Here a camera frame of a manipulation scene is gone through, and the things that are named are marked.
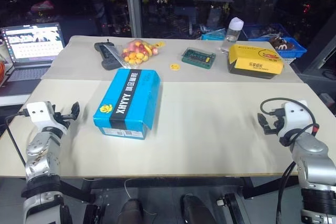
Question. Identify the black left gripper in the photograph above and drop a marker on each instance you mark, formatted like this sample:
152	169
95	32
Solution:
59	118

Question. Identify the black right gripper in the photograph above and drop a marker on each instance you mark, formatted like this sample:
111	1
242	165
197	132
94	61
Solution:
278	122

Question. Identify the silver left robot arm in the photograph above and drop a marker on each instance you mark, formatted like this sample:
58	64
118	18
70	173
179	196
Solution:
39	153

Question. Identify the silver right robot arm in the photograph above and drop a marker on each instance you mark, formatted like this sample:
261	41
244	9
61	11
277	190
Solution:
312	161

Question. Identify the blue cardboard box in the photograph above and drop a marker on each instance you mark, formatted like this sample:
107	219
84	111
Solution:
126	103

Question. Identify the yellow and black box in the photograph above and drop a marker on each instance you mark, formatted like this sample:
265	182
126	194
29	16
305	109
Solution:
256	61

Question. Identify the black handheld controller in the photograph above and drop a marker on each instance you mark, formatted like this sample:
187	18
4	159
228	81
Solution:
107	56

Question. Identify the open grey laptop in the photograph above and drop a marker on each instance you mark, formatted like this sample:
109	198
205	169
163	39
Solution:
29	51

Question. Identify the blue plastic crate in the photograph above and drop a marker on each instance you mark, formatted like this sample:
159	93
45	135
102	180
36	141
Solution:
295	52

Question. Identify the brown object in crate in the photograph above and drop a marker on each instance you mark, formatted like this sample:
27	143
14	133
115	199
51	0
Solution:
283	43

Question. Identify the orange object beside laptop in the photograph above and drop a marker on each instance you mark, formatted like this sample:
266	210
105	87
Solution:
1	69

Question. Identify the clear bag of toy fruit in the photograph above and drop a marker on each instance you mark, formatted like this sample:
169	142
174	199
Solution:
139	52

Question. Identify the green screwdriver bit case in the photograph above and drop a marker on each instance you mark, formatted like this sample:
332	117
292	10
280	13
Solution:
198	57

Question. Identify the clear bottle with white cap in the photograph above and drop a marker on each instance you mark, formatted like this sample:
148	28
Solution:
232	35

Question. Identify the teal flat box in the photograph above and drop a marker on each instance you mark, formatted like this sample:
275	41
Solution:
214	35

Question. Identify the small yellow round disc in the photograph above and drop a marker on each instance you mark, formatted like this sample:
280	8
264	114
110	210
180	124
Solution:
174	66

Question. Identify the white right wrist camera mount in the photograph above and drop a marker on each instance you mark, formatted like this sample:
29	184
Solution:
296	115

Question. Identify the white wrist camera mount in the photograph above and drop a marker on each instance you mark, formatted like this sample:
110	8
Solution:
296	115
39	113

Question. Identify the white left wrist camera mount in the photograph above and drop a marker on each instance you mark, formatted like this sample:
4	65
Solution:
39	113

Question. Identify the grey window frame post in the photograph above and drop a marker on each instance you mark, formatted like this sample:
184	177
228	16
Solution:
134	3

